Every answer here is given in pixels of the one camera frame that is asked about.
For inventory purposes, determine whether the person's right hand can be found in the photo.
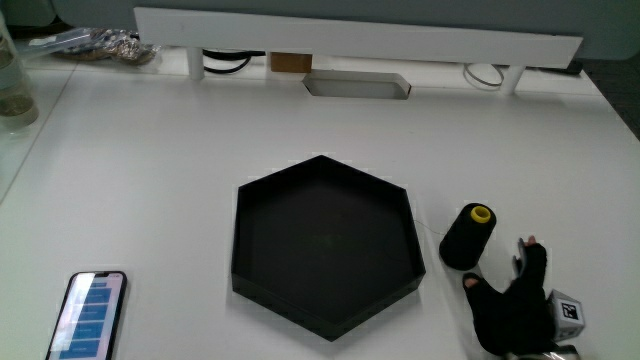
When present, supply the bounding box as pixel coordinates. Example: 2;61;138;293
461;235;586;359

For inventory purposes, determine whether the black sewing thread spool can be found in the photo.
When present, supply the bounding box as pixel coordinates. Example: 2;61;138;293
438;202;498;272

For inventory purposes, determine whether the white desk shelf riser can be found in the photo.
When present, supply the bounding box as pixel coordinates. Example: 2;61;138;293
133;6;584;96

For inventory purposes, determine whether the white desk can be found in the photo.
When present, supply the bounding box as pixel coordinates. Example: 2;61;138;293
0;45;640;360

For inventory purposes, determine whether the black hexagonal tray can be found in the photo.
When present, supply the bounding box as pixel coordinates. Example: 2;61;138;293
230;154;427;343

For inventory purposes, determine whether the brown cardboard box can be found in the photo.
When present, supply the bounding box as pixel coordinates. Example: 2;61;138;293
270;52;314;74

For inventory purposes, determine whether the black smartphone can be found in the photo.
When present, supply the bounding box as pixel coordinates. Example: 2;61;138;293
45;270;128;360

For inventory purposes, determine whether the clear plastic snack bag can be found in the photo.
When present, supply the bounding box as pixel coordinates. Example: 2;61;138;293
28;27;161;66

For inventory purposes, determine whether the clear glass jar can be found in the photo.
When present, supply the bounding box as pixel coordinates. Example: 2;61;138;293
0;12;40;132

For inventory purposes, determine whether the black cable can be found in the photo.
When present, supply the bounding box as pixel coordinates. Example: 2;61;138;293
202;48;267;76

